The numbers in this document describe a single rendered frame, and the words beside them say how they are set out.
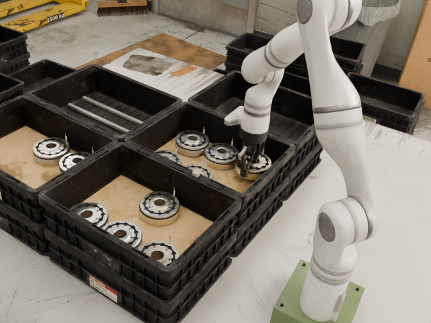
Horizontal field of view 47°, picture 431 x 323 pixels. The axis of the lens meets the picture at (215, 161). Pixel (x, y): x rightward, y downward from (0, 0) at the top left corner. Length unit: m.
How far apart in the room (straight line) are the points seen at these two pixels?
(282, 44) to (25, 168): 0.80
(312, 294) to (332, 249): 0.17
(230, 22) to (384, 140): 2.81
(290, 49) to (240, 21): 3.46
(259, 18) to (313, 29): 3.55
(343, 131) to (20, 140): 1.01
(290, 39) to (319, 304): 0.59
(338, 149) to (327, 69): 0.15
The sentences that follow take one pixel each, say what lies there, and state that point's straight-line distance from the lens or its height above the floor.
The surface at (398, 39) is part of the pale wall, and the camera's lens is 4.18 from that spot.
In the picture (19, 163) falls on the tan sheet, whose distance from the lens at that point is 1.53.
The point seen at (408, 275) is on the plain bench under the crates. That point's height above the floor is 0.70.
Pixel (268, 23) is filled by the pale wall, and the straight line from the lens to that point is 4.47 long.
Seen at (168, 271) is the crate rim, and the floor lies 0.93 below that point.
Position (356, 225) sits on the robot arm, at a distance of 1.00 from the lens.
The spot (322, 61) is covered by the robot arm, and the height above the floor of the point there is 1.34.
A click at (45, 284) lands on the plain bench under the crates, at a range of 1.35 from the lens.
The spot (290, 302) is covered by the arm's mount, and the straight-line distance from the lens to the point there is 1.24.
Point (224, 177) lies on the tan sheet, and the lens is 1.44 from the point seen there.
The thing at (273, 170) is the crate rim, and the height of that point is 0.93.
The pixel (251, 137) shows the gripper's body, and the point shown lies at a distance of 1.32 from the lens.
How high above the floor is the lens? 1.72
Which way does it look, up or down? 36 degrees down
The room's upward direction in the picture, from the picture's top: 6 degrees clockwise
